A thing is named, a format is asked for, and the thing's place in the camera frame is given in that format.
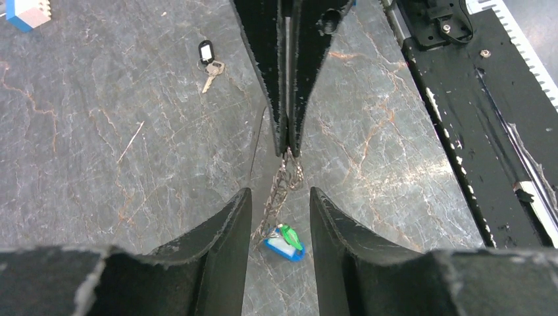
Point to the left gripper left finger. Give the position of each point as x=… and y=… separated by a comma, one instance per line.
x=201, y=272

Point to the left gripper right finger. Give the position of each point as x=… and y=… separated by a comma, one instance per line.
x=359, y=272

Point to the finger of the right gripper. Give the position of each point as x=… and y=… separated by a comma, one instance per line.
x=263, y=30
x=313, y=25

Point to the green key tag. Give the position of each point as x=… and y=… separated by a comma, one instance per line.
x=290, y=236

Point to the blue key tag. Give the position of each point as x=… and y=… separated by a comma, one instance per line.
x=279, y=246

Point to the metal key organizer plate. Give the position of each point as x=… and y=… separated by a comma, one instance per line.
x=287, y=178

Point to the black key tag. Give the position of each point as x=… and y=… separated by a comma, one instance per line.
x=211, y=66

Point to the blue white toy brick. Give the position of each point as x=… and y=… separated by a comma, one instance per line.
x=27, y=15

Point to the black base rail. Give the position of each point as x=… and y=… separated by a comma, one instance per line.
x=497, y=126

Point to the grey slotted cable duct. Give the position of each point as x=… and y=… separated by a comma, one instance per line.
x=520, y=41

